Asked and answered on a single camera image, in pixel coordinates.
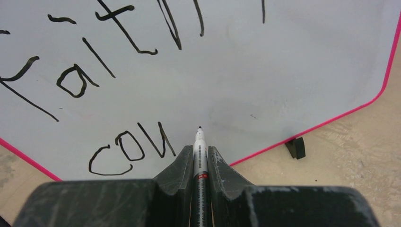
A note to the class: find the pink framed whiteboard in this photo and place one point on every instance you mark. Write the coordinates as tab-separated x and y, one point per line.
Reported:
103	89

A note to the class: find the grey wire board stand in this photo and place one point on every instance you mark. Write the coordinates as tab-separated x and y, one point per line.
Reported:
296	148

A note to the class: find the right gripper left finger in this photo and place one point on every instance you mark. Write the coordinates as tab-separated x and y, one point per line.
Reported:
173	194

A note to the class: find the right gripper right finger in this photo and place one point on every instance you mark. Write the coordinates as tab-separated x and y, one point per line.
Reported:
229	204

